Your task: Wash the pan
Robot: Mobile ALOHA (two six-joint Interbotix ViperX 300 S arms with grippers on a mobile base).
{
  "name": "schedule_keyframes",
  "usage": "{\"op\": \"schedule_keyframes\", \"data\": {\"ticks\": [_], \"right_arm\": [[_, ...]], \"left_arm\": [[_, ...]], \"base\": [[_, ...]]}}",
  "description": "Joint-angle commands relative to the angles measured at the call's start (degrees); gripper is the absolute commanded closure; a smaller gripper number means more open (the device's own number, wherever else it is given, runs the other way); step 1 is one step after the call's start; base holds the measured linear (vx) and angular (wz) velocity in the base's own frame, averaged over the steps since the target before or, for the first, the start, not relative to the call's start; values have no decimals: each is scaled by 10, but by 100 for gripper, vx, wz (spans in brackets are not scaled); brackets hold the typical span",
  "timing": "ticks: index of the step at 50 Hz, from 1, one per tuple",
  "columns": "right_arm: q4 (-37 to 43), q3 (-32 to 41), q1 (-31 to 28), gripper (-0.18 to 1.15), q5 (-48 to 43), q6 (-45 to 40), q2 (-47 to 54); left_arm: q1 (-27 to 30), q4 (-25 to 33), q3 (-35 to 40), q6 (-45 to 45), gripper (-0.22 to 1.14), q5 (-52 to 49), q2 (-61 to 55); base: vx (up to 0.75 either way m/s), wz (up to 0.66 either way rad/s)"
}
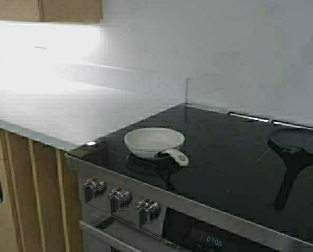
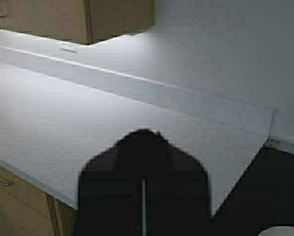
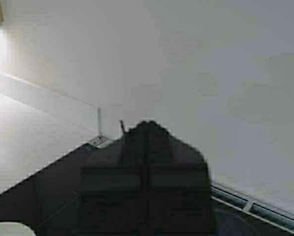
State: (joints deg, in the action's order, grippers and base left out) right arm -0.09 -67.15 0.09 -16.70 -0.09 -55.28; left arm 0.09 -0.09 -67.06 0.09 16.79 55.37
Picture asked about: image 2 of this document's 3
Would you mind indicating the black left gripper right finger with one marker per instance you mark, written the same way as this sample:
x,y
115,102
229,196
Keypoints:
x,y
177,191

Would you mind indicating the wooden lower cabinets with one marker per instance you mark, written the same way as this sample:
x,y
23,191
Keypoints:
x,y
26,210

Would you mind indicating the wooden upper cabinets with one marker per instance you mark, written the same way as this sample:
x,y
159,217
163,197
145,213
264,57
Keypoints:
x,y
83,22

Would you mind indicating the wooden cabinets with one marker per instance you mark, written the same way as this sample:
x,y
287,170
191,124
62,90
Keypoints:
x,y
26,210
83,22

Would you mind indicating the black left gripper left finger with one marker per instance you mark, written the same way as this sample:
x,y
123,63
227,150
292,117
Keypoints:
x,y
109,196

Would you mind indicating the white countertop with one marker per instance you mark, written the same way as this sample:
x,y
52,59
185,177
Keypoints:
x,y
56,114

